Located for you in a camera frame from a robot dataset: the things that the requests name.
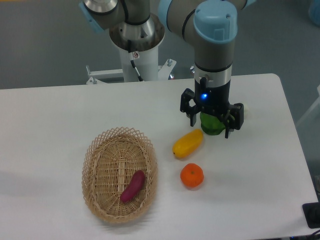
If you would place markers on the purple sweet potato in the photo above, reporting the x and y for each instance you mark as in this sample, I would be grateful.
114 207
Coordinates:
136 184

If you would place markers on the black device at table edge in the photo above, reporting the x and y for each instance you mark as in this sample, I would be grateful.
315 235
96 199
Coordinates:
312 214

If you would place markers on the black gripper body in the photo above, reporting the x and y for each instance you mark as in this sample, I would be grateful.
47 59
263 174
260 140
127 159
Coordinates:
214 98

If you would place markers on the orange tangerine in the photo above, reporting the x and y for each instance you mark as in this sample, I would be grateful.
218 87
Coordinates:
192 175

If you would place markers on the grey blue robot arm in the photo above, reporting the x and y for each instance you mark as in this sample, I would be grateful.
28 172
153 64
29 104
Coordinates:
209 26

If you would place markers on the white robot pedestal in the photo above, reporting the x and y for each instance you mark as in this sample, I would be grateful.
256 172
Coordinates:
136 66

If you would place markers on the green bell pepper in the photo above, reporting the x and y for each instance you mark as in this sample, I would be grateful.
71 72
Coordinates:
212 125

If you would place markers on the yellow mango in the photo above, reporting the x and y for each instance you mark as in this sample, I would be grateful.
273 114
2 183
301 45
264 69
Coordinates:
187 144

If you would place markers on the woven wicker basket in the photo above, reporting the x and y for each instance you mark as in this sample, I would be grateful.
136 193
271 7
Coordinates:
111 160

